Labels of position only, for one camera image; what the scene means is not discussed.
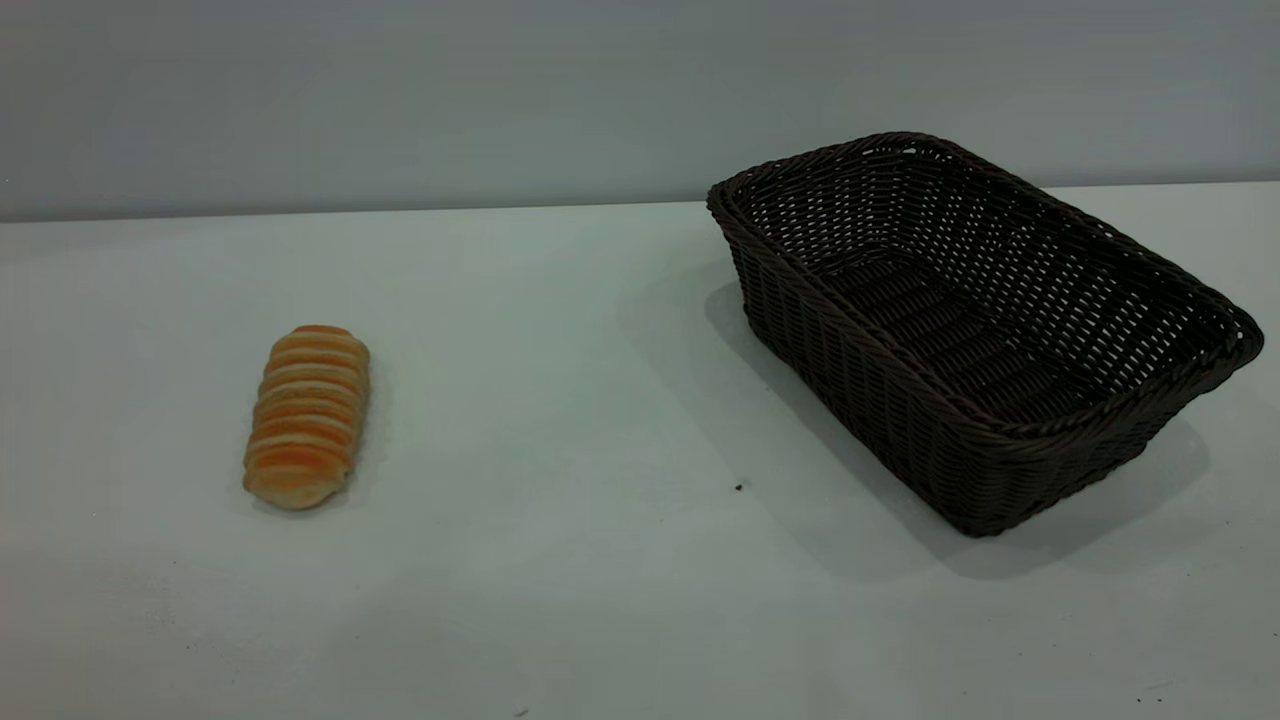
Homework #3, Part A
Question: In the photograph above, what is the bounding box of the dark brown wicker basket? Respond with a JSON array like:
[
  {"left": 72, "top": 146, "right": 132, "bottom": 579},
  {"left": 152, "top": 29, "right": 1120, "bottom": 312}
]
[{"left": 706, "top": 131, "right": 1265, "bottom": 539}]

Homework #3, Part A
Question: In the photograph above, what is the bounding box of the orange striped bread roll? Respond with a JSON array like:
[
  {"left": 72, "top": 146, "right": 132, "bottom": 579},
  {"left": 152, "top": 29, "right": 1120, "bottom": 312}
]
[{"left": 242, "top": 324, "right": 372, "bottom": 512}]

